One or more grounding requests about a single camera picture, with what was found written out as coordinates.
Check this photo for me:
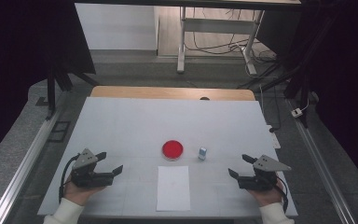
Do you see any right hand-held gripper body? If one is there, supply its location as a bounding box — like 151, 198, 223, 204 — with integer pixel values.
237, 154, 293, 192

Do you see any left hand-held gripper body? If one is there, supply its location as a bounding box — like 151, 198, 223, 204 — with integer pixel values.
70, 147, 116, 189

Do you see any round red ink pad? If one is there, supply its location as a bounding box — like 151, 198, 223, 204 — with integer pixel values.
161, 139, 185, 161

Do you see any person's right hand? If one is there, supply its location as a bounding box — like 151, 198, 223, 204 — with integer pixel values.
247, 180, 285, 208

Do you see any person's left hand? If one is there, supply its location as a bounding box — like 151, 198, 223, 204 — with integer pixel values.
62, 177, 107, 207

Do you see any white table cover board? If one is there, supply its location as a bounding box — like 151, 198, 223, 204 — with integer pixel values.
36, 96, 299, 218

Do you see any white paper sheet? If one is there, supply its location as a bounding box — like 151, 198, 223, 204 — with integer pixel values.
156, 165, 192, 212

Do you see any black metal stand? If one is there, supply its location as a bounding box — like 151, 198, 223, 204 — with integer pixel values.
237, 12, 340, 129
44, 60, 101, 121

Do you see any wooden table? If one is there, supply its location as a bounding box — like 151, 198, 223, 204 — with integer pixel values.
89, 85, 256, 102

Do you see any dark curtain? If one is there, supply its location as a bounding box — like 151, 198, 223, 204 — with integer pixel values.
255, 0, 358, 194
0, 0, 97, 167

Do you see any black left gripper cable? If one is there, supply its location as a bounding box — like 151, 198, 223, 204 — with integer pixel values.
58, 154, 82, 203

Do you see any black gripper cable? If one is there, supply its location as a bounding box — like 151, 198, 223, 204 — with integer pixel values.
58, 154, 82, 203
274, 175, 290, 214

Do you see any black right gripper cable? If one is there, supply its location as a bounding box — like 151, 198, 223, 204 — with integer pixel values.
274, 175, 290, 214

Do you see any black cable beside table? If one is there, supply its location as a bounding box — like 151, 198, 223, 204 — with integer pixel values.
258, 84, 282, 133

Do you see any aluminium floor rail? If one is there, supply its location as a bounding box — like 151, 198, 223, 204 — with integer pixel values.
286, 99, 357, 224
0, 106, 64, 224

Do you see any white plug with cable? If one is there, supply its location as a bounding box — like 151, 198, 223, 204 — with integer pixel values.
290, 98, 310, 119

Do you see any tangle of floor cables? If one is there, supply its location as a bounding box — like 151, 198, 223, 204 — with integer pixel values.
185, 7, 278, 64

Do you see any white metal desk frame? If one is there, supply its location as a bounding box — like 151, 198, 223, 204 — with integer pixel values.
176, 6, 266, 76

